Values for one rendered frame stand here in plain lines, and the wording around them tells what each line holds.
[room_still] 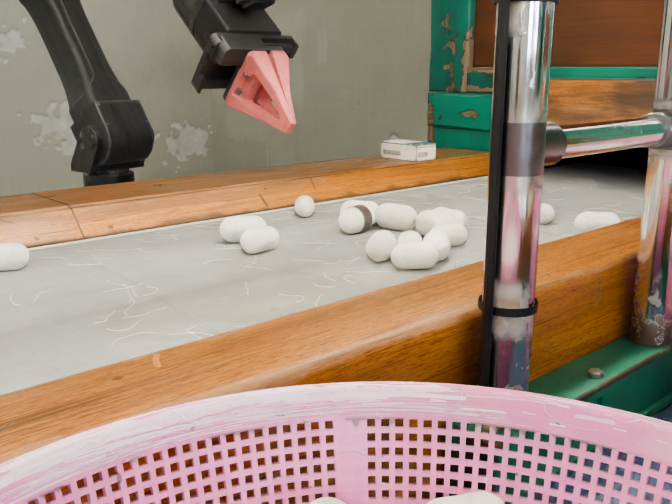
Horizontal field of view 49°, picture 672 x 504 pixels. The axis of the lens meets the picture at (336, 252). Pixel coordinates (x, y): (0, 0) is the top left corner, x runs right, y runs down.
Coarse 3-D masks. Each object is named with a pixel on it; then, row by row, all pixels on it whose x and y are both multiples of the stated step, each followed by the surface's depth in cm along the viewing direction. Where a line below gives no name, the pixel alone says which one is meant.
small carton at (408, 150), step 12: (384, 144) 90; (396, 144) 89; (408, 144) 87; (420, 144) 87; (432, 144) 88; (384, 156) 91; (396, 156) 89; (408, 156) 88; (420, 156) 87; (432, 156) 89
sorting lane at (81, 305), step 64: (384, 192) 80; (448, 192) 80; (576, 192) 80; (640, 192) 80; (64, 256) 53; (128, 256) 53; (192, 256) 53; (256, 256) 53; (320, 256) 53; (448, 256) 53; (0, 320) 40; (64, 320) 40; (128, 320) 40; (192, 320) 40; (256, 320) 40; (0, 384) 32
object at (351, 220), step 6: (348, 210) 60; (354, 210) 60; (372, 210) 61; (342, 216) 59; (348, 216) 59; (354, 216) 59; (360, 216) 59; (372, 216) 61; (342, 222) 59; (348, 222) 59; (354, 222) 59; (360, 222) 59; (372, 222) 61; (342, 228) 60; (348, 228) 59; (354, 228) 59; (360, 228) 60
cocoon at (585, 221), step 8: (584, 216) 59; (592, 216) 58; (600, 216) 58; (608, 216) 58; (616, 216) 58; (576, 224) 59; (584, 224) 58; (592, 224) 58; (600, 224) 58; (608, 224) 58
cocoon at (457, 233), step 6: (432, 228) 55; (438, 228) 55; (444, 228) 55; (450, 228) 55; (456, 228) 55; (462, 228) 55; (450, 234) 55; (456, 234) 55; (462, 234) 55; (450, 240) 55; (456, 240) 55; (462, 240) 56
